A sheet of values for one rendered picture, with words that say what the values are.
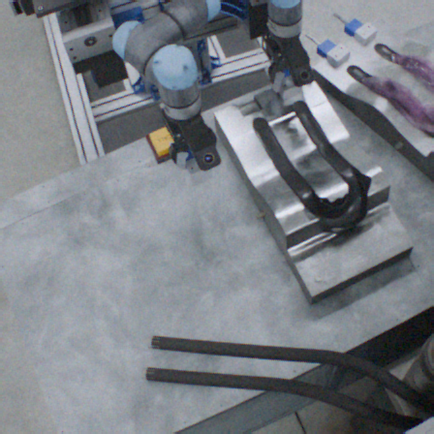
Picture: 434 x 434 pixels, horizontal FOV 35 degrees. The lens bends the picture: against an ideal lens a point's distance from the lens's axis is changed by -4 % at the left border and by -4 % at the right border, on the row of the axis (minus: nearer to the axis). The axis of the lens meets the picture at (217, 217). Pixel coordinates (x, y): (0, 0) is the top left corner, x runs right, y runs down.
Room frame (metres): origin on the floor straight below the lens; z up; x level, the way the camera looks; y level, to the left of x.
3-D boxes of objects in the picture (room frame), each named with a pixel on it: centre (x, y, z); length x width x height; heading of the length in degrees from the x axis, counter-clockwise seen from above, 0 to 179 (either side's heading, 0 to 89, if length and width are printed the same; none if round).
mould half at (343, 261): (0.73, -0.23, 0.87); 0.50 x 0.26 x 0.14; 16
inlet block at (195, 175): (0.81, 0.04, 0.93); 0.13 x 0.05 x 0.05; 16
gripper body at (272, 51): (1.00, -0.22, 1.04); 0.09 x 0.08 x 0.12; 16
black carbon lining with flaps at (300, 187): (0.75, -0.23, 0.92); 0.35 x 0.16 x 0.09; 16
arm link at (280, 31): (0.99, -0.21, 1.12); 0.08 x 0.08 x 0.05
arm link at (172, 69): (0.80, 0.03, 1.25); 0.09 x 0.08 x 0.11; 35
